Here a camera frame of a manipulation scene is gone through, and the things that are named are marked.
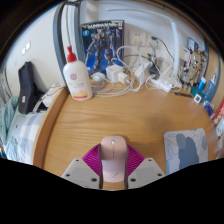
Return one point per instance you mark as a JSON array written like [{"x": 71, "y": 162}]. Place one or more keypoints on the white wall switch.
[{"x": 26, "y": 47}]

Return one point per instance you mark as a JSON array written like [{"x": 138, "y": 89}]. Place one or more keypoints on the white red-capped pump bottle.
[{"x": 77, "y": 81}]

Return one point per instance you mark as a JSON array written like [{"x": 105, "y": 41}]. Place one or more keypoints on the black bag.
[{"x": 28, "y": 88}]

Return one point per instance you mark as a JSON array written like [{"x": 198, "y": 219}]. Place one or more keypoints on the small white charger block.
[{"x": 123, "y": 78}]

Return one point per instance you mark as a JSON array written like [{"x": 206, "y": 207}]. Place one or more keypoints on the blue white-capped bottle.
[{"x": 202, "y": 84}]

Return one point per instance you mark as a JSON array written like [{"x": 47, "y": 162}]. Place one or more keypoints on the blue spray bottle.
[{"x": 210, "y": 88}]

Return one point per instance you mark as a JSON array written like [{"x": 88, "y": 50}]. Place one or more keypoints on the large white charger block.
[{"x": 114, "y": 73}]

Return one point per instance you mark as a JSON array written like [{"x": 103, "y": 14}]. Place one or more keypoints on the white wall socket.
[{"x": 137, "y": 38}]

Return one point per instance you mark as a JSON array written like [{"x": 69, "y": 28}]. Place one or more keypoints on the pink computer mouse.
[{"x": 113, "y": 160}]

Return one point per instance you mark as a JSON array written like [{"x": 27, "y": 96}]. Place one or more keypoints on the teal blanket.
[{"x": 7, "y": 115}]

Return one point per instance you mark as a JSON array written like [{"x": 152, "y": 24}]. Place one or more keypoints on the blue robot model kit box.
[{"x": 101, "y": 43}]

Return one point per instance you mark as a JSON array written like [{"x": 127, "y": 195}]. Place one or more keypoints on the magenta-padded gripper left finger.
[{"x": 78, "y": 171}]

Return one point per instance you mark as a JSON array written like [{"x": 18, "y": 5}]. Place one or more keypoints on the checked bed quilt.
[{"x": 23, "y": 136}]

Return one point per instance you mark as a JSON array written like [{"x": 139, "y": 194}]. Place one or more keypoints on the grey metal desk frame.
[{"x": 60, "y": 40}]

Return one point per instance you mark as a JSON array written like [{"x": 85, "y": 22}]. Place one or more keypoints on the white power strip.
[{"x": 160, "y": 85}]

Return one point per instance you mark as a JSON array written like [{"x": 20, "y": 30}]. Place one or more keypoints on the grey blue printed mouse pad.
[{"x": 186, "y": 150}]

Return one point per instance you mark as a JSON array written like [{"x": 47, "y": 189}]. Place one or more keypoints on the black ruler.
[{"x": 183, "y": 95}]

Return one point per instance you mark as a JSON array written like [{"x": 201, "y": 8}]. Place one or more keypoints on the small white clock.
[{"x": 198, "y": 98}]

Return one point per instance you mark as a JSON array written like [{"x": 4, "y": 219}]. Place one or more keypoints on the blue red flat pack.
[{"x": 209, "y": 110}]

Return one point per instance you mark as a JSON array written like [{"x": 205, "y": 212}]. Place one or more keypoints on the tan robot model figure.
[{"x": 194, "y": 68}]

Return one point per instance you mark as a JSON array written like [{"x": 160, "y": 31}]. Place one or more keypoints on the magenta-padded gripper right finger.
[{"x": 148, "y": 171}]

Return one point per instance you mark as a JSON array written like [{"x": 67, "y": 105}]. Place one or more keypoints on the red chip can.
[{"x": 220, "y": 111}]

